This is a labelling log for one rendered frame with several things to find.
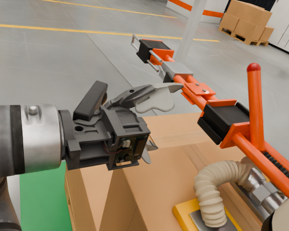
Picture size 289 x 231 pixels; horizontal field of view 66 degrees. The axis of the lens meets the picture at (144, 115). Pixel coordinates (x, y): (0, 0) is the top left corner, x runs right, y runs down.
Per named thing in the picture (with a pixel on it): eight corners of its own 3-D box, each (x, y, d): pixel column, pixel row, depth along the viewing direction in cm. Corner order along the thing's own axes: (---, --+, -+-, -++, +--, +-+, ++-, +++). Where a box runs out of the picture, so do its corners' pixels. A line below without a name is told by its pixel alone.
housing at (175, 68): (189, 88, 61) (195, 73, 59) (169, 88, 58) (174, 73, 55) (176, 75, 66) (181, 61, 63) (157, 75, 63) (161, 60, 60)
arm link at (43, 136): (22, 140, 35) (19, 87, 29) (55, 137, 37) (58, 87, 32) (25, 188, 29) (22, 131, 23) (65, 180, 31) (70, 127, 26)
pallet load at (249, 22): (266, 46, 678) (284, 15, 627) (247, 45, 625) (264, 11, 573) (237, 31, 755) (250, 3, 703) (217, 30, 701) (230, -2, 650)
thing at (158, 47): (169, 65, 70) (175, 50, 67) (149, 65, 67) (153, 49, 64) (158, 54, 76) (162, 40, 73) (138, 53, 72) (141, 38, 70)
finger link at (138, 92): (160, 102, 37) (116, 129, 37) (155, 97, 39) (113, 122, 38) (152, 83, 34) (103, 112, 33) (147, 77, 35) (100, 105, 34)
